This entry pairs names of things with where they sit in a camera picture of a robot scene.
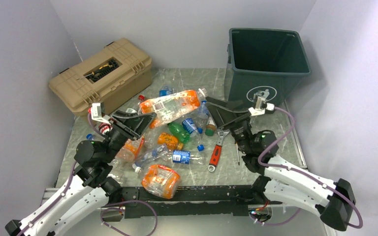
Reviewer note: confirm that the red handled adjustable wrench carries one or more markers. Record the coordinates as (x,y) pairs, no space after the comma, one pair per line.
(215,156)

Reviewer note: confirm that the yellow black screwdriver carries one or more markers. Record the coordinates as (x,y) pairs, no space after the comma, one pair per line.
(238,155)

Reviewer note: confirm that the small blue label bottle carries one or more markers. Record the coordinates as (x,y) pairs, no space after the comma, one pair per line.
(202,114)

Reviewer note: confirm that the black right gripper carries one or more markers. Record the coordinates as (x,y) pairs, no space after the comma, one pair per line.
(223,117)

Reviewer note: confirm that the brown coffee bottle green cap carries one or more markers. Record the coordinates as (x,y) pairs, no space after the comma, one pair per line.
(210,127)

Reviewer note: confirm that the large orange label bottle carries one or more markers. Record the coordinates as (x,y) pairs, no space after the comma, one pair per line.
(130,151)

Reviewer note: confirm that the tall orange label bottle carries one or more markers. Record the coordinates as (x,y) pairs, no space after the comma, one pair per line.
(171,107)

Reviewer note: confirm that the crushed clear blue label bottle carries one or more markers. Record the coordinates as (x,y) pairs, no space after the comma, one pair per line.
(165,155)

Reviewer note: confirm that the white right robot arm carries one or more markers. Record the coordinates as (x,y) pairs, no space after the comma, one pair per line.
(279,180)

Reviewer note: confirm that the red label clear bottle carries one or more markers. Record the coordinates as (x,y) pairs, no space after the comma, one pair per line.
(104,128)

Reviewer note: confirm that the green plastic bottle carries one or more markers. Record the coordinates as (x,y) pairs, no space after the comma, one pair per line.
(179,132)

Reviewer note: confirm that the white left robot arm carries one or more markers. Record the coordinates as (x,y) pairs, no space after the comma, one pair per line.
(89,186)

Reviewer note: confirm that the crushed orange label jug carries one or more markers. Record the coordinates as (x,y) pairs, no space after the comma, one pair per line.
(161,181)

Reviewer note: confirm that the small orange bottle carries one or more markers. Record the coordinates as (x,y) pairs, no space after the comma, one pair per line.
(171,141)

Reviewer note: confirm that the blue tinted water bottle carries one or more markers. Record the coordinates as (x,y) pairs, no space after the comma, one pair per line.
(166,90)

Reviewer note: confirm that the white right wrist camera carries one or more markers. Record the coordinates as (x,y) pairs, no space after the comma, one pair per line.
(261,107)

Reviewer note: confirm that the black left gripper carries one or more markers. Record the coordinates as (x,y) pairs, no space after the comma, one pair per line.
(135,124)

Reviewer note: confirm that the dark green trash bin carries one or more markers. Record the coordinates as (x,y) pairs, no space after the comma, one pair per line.
(267,63)

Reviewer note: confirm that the tan plastic toolbox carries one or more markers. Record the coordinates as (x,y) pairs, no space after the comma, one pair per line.
(112,76)

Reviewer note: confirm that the blue cap clear bottle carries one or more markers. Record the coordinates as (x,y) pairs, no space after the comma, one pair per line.
(90,137)

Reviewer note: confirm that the blue label pepsi bottle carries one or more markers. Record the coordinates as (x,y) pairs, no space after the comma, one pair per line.
(191,127)

